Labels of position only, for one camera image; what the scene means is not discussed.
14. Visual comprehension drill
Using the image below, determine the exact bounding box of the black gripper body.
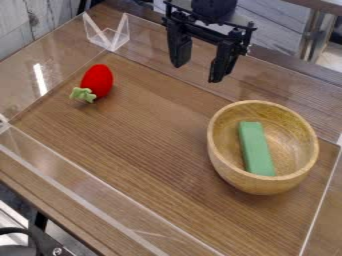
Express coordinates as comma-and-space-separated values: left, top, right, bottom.
165, 0, 257, 55

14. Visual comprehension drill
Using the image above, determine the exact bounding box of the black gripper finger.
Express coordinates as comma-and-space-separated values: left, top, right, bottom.
168, 23, 193, 68
209, 40, 240, 83

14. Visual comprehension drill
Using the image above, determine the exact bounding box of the red plush strawberry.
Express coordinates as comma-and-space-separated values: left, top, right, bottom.
70, 64, 114, 103

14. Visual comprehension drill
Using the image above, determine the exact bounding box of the metal stand in background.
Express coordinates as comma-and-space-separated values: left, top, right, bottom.
285, 0, 342, 63

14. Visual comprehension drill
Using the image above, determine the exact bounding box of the wooden bowl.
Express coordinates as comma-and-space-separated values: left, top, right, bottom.
208, 100, 320, 195

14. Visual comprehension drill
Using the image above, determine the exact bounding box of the green rectangular block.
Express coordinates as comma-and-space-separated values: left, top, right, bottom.
238, 121, 276, 176

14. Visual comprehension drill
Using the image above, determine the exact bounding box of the clear acrylic front barrier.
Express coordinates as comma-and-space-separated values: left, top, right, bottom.
0, 116, 225, 256

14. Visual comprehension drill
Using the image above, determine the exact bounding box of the clear acrylic corner bracket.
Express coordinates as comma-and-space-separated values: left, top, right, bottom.
82, 13, 130, 52

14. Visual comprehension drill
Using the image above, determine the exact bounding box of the black table leg mount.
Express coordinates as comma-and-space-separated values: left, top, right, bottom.
29, 212, 75, 256

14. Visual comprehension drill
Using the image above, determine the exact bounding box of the black cable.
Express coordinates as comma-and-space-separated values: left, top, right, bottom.
0, 227, 33, 256

